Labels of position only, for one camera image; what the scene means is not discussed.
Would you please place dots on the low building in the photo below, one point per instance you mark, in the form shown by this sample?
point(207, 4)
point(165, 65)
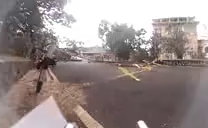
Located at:
point(95, 53)

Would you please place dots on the clump of trees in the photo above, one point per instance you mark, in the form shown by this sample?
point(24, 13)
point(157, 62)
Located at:
point(122, 38)

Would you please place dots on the pale concrete kerb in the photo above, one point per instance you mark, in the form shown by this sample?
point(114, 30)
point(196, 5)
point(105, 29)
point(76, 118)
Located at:
point(87, 118)

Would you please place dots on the grey asphalt road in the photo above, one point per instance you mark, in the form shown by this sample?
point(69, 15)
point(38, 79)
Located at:
point(148, 100)

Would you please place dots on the motorcycle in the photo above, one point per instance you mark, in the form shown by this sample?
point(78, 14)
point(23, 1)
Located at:
point(42, 63)

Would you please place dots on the robot's own part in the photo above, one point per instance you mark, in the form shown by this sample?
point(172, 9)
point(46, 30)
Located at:
point(69, 126)
point(142, 124)

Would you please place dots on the thin-crowned tree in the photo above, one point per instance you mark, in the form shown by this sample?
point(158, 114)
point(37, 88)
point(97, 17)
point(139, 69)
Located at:
point(174, 41)

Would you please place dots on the large dark trees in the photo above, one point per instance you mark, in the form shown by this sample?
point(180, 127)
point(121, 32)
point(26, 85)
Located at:
point(28, 20)

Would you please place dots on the beige multi-storey building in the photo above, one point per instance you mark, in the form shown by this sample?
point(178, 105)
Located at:
point(190, 30)

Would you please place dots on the white building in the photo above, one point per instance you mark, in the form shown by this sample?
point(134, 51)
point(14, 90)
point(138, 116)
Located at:
point(207, 48)

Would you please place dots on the low dark wall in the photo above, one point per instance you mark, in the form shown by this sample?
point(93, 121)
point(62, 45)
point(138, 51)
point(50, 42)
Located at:
point(188, 62)

